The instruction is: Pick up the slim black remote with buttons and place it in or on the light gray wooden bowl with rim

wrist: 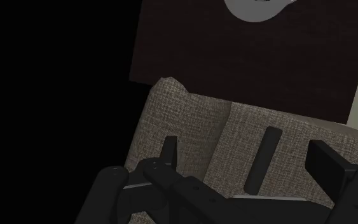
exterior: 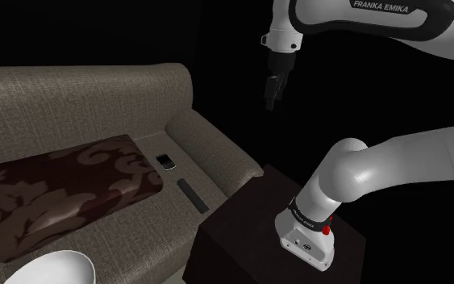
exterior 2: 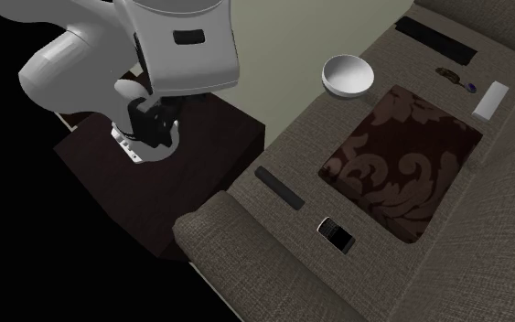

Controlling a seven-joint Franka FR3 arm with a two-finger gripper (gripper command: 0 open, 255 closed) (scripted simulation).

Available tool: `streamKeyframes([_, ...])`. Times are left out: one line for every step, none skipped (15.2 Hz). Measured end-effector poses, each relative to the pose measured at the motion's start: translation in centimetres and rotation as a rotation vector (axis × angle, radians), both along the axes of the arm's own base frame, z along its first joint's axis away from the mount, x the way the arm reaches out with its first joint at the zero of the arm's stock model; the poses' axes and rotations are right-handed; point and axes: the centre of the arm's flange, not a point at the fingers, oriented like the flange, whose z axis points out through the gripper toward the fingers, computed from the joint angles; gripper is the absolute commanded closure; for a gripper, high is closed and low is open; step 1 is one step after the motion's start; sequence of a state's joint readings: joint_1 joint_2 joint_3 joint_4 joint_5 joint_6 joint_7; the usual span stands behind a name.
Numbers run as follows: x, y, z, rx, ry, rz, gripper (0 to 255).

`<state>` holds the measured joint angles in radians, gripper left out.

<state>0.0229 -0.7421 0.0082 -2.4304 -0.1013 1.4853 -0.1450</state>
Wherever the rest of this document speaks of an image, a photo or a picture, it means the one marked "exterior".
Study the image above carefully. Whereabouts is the dark patterned cushion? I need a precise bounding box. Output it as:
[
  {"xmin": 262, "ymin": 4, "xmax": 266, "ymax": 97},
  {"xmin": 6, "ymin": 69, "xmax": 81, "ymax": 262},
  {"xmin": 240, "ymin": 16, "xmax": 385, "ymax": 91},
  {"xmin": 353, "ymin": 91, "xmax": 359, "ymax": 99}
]
[{"xmin": 0, "ymin": 134, "xmax": 165, "ymax": 264}]

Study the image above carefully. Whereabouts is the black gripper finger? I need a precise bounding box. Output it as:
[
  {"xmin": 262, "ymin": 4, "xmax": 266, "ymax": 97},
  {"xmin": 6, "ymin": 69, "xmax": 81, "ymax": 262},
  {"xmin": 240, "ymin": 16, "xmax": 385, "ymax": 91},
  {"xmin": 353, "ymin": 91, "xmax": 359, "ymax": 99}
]
[{"xmin": 264, "ymin": 74, "xmax": 287, "ymax": 112}]

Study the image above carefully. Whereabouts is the dark robot stand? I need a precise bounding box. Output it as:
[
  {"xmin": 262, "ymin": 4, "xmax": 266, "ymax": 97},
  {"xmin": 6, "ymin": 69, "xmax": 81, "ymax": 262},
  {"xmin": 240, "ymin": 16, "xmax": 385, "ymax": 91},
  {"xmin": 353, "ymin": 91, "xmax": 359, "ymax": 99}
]
[{"xmin": 181, "ymin": 164, "xmax": 367, "ymax": 284}]

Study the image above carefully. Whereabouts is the white bowl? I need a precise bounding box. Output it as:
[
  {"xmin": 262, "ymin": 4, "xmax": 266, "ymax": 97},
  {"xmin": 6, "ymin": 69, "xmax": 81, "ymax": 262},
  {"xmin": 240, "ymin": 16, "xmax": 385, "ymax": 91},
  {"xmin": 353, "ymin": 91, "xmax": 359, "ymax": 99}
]
[{"xmin": 2, "ymin": 249, "xmax": 96, "ymax": 284}]

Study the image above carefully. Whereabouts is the grey fabric sofa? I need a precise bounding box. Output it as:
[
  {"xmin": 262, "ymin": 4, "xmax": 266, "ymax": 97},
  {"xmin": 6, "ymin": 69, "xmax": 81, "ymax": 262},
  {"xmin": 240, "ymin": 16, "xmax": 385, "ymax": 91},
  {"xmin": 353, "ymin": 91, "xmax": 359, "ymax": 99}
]
[{"xmin": 0, "ymin": 62, "xmax": 265, "ymax": 284}]

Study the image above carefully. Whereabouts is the black mobile phone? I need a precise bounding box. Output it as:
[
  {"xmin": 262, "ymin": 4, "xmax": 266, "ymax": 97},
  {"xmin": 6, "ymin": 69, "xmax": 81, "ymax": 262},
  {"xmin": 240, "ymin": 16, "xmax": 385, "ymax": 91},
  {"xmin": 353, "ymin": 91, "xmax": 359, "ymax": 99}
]
[{"xmin": 155, "ymin": 152, "xmax": 177, "ymax": 172}]

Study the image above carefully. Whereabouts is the black remote control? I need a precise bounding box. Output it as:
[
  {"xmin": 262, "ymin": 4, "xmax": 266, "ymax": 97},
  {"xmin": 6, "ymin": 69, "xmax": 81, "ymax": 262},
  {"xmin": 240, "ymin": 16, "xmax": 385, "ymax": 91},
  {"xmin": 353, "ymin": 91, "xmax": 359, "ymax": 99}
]
[{"xmin": 176, "ymin": 177, "xmax": 210, "ymax": 215}]

